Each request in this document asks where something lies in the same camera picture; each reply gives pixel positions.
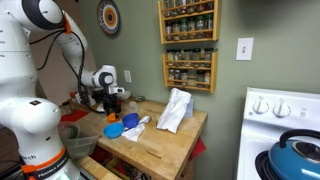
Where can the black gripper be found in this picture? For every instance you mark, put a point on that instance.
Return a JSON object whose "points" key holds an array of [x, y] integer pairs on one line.
{"points": [[111, 99]]}

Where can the red silicone mat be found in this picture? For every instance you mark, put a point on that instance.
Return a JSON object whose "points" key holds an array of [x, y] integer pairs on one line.
{"points": [[74, 116]]}

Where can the dark blue cup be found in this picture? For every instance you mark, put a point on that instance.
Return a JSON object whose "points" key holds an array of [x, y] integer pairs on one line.
{"points": [[130, 120]]}

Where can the green round lid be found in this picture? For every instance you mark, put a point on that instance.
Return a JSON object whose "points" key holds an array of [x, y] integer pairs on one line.
{"points": [[72, 132]]}

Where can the decorative wall plate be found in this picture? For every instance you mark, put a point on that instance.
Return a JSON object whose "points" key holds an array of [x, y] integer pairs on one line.
{"points": [[108, 16]]}

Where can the light wooden board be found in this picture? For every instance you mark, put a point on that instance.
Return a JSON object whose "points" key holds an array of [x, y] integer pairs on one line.
{"points": [[96, 170]]}

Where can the clear plastic bin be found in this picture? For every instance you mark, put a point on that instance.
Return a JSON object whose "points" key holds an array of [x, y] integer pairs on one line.
{"points": [[81, 146]]}

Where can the clear plastic cup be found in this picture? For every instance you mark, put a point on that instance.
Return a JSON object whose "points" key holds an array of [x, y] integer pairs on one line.
{"points": [[133, 107]]}

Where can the orange lid spice jar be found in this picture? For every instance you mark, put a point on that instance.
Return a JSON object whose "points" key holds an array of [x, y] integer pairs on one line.
{"points": [[72, 94]]}

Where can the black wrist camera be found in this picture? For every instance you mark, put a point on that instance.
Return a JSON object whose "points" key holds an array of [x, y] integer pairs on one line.
{"points": [[96, 95]]}

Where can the white electric stove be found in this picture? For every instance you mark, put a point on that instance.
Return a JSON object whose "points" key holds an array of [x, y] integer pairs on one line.
{"points": [[248, 150]]}

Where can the glass spice jar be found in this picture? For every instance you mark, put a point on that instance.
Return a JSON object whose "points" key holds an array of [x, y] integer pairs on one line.
{"points": [[196, 55], [191, 24], [208, 55], [178, 55], [200, 23], [169, 26], [200, 75], [171, 75], [176, 26], [170, 55], [187, 55], [184, 75], [207, 76]]}

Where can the blue kettle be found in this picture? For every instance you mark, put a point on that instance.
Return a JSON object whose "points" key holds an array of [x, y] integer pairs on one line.
{"points": [[290, 166]]}

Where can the white paper bag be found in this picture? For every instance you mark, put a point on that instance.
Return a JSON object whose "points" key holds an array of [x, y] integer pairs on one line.
{"points": [[173, 111]]}

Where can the white spice jar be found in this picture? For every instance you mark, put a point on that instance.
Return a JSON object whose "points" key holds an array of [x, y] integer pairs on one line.
{"points": [[79, 98]]}

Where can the red hanging cloth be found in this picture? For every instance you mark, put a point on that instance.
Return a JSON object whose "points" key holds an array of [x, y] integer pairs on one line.
{"points": [[198, 148]]}

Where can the wooden spice tray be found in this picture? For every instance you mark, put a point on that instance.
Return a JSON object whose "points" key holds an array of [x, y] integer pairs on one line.
{"points": [[78, 107]]}

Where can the small dark dish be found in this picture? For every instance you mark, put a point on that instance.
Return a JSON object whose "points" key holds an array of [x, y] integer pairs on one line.
{"points": [[139, 99]]}

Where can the white cloth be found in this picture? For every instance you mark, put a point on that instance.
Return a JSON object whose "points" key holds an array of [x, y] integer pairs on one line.
{"points": [[134, 133]]}

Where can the white light switch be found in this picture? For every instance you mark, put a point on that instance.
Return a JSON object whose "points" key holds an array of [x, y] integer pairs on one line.
{"points": [[244, 49]]}

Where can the white stove knob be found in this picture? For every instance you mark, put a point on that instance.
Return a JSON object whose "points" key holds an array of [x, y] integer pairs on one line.
{"points": [[281, 109], [260, 106]]}

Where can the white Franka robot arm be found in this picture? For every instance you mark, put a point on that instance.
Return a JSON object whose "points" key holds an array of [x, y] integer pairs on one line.
{"points": [[33, 116]]}

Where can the small pale box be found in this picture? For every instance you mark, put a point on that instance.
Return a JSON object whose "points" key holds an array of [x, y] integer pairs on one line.
{"points": [[190, 110]]}

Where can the green lid spice jar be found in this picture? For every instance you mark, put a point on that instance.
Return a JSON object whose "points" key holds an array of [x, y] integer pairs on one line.
{"points": [[183, 25], [209, 22]]}

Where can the small orange cup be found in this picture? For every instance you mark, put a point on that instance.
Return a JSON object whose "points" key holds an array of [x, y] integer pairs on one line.
{"points": [[113, 120]]}

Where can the black stove burner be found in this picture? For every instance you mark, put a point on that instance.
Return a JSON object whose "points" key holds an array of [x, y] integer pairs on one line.
{"points": [[261, 165]]}

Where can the light blue bowl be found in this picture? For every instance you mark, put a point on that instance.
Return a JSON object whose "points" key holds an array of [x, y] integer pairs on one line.
{"points": [[113, 130]]}

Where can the white wall outlet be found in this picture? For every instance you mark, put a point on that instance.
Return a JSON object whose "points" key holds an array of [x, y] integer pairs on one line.
{"points": [[127, 76]]}

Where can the wooden wall spice rack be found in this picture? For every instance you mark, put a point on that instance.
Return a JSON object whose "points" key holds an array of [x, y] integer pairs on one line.
{"points": [[190, 40], [214, 73]]}

